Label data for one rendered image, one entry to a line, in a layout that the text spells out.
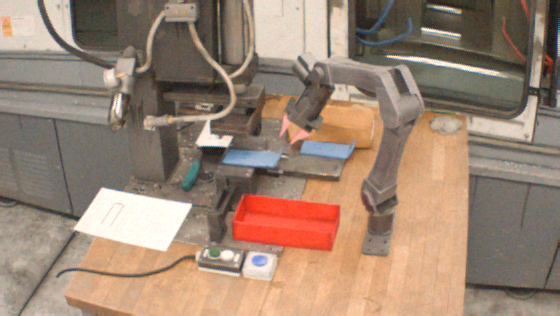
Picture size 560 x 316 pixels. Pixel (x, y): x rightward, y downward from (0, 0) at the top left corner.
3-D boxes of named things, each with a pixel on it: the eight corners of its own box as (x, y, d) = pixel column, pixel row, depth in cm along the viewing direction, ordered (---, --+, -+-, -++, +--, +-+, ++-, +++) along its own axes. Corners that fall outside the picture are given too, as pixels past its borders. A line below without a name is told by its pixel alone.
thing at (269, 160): (279, 168, 190) (279, 158, 188) (222, 162, 192) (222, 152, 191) (284, 155, 196) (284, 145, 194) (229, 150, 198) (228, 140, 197)
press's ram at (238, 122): (252, 148, 182) (248, 41, 166) (158, 139, 187) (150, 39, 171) (269, 113, 197) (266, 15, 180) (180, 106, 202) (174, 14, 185)
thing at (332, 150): (352, 159, 205) (352, 150, 204) (299, 154, 208) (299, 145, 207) (355, 147, 211) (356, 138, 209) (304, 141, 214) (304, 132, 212)
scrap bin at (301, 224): (331, 252, 174) (332, 233, 171) (232, 240, 179) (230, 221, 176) (339, 223, 184) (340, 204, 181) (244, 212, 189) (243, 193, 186)
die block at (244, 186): (252, 203, 192) (250, 180, 188) (216, 199, 194) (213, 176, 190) (269, 163, 208) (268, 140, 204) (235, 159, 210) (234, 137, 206)
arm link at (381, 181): (358, 196, 177) (385, 94, 155) (377, 186, 181) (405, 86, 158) (373, 211, 174) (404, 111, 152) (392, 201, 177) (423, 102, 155)
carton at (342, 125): (369, 152, 214) (370, 129, 209) (287, 143, 218) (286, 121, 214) (373, 130, 224) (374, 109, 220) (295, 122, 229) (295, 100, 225)
